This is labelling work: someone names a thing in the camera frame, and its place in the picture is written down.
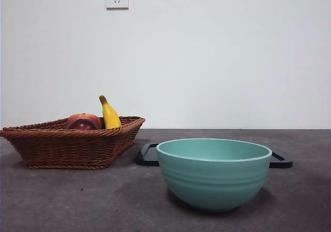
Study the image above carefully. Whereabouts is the dark red plum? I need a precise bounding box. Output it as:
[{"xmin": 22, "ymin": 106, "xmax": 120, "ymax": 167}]
[{"xmin": 67, "ymin": 118, "xmax": 97, "ymax": 130}]

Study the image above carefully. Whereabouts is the red yellow apple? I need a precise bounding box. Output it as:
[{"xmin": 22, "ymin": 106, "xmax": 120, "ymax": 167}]
[{"xmin": 66, "ymin": 113, "xmax": 102, "ymax": 130}]

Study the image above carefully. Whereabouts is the teal ribbed bowl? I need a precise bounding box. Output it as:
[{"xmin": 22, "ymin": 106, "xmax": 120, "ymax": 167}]
[{"xmin": 156, "ymin": 138, "xmax": 273, "ymax": 212}]

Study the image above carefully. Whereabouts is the yellow banana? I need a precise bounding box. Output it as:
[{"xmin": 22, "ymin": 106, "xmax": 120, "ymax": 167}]
[{"xmin": 99, "ymin": 95, "xmax": 123, "ymax": 129}]

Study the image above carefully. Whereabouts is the dark rectangular tray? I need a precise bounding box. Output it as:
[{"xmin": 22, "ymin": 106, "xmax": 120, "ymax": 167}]
[{"xmin": 135, "ymin": 143, "xmax": 294, "ymax": 168}]

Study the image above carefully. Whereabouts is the brown wicker basket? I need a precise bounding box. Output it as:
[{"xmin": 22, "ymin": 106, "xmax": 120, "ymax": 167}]
[{"xmin": 0, "ymin": 116, "xmax": 146, "ymax": 170}]

